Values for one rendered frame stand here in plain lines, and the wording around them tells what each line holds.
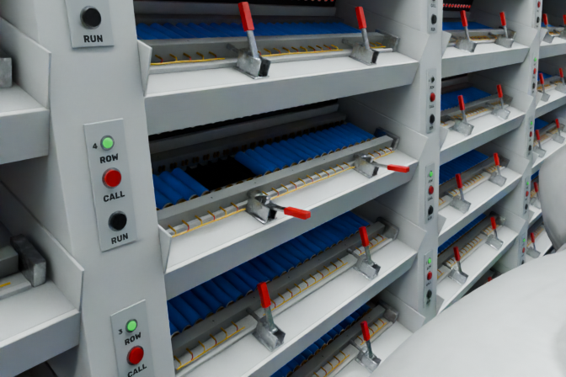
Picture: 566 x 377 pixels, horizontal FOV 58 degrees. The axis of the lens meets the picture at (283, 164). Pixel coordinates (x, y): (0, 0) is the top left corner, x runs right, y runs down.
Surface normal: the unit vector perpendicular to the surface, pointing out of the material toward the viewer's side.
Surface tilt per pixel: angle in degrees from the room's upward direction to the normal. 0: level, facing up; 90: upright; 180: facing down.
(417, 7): 90
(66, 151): 90
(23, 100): 22
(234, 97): 112
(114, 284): 90
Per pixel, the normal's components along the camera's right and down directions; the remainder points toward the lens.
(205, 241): 0.24, -0.86
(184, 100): 0.73, 0.47
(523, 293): -0.25, -0.97
